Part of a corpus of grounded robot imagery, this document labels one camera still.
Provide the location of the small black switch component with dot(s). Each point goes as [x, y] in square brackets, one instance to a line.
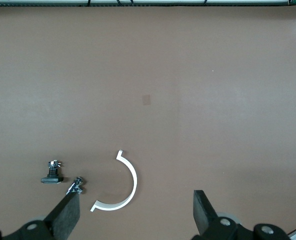
[51, 179]

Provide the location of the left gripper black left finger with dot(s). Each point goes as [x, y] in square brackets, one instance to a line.
[63, 217]

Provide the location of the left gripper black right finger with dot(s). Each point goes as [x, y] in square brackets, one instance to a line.
[205, 215]

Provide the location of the white semicircular plastic bracket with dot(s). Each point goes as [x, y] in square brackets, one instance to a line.
[134, 180]

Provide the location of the small silver metal fitting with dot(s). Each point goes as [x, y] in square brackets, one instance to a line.
[75, 186]

